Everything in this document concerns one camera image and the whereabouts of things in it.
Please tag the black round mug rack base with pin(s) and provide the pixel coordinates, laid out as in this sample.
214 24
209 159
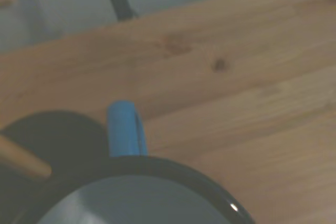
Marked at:
60 134

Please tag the wooden mug rack peg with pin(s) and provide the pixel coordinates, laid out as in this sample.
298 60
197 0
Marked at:
29 162

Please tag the blue enamel mug black rim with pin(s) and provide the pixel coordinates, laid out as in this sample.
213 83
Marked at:
123 129

